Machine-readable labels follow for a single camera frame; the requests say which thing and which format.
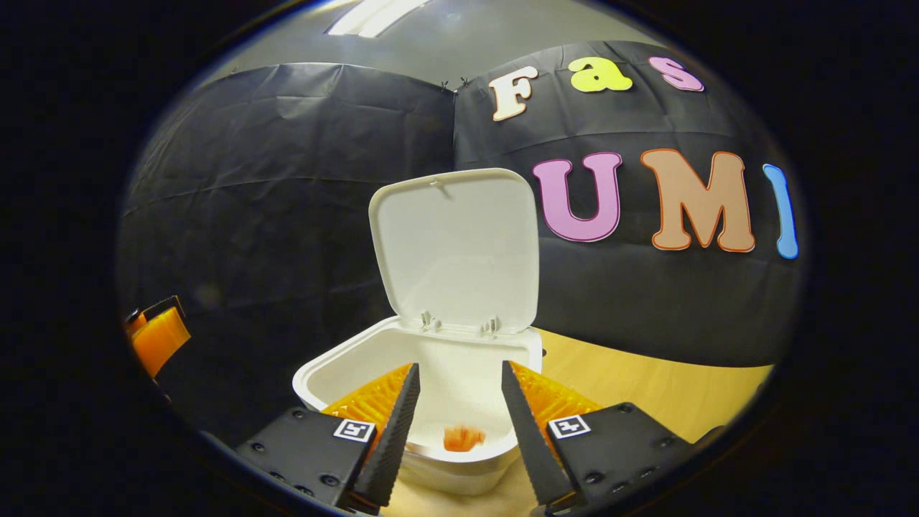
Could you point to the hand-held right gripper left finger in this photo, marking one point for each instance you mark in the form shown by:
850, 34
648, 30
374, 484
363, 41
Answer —
402, 424

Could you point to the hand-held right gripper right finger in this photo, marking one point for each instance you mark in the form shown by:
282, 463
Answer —
528, 445

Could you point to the wooden desktop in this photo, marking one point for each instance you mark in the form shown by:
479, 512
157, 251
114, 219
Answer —
646, 395

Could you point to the white desktop garbage bin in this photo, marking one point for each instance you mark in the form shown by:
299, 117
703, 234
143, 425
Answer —
459, 251

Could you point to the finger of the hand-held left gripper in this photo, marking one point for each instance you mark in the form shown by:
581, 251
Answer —
161, 341

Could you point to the orange paper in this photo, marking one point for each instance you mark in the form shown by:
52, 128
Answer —
463, 438

